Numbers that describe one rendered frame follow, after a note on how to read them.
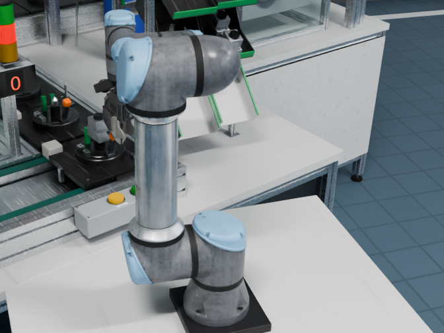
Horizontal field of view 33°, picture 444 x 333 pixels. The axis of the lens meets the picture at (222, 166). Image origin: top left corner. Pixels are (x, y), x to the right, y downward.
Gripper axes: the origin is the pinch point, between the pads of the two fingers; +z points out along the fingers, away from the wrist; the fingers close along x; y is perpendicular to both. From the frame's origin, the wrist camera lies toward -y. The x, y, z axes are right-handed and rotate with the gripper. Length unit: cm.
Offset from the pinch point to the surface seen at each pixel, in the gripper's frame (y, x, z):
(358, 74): -58, 168, 43
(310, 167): 16, 60, 22
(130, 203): 14.6, -6.3, 10.6
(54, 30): -117, 43, 14
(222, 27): -9.8, 42.8, -19.7
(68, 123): -28.9, 0.4, 7.6
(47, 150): -18.3, -12.1, 8.2
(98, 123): -8.1, -1.3, -1.4
